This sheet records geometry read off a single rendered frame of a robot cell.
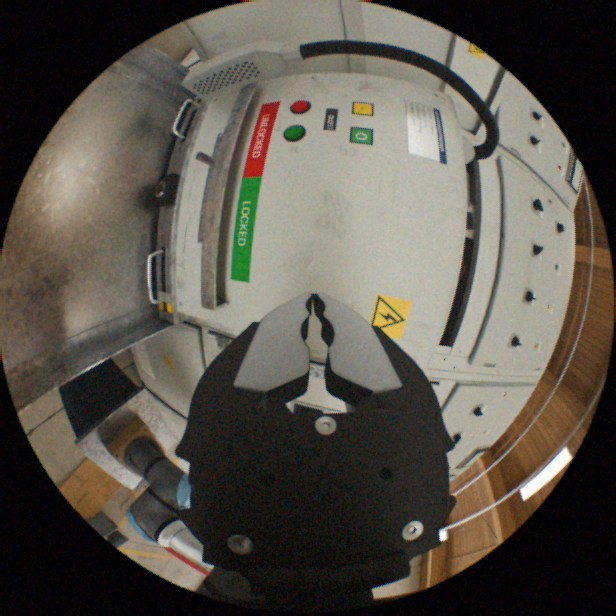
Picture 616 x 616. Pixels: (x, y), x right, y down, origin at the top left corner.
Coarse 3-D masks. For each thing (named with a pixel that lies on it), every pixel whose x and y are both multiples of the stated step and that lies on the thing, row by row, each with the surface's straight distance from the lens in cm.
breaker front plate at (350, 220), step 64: (320, 128) 31; (384, 128) 31; (448, 128) 36; (192, 192) 38; (320, 192) 26; (384, 192) 26; (448, 192) 29; (192, 256) 36; (256, 256) 27; (320, 256) 24; (384, 256) 24; (448, 256) 27; (256, 320) 29
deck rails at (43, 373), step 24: (144, 48) 51; (120, 72) 52; (144, 72) 54; (168, 72) 54; (168, 96) 55; (192, 96) 58; (144, 312) 46; (96, 336) 43; (120, 336) 43; (144, 336) 40; (48, 360) 42; (72, 360) 41; (96, 360) 38; (24, 384) 45; (48, 384) 39; (24, 408) 39
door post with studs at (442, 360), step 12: (444, 348) 56; (432, 360) 56; (444, 360) 58; (456, 360) 60; (468, 360) 63; (480, 372) 70; (492, 372) 75; (504, 372) 80; (516, 372) 88; (528, 372) 97; (540, 372) 108
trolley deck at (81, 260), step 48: (96, 96) 48; (144, 96) 52; (48, 144) 44; (96, 144) 44; (144, 144) 47; (48, 192) 41; (96, 192) 41; (144, 192) 45; (48, 240) 40; (96, 240) 40; (144, 240) 44; (0, 288) 41; (48, 288) 40; (96, 288) 41; (144, 288) 45; (0, 336) 43; (48, 336) 41
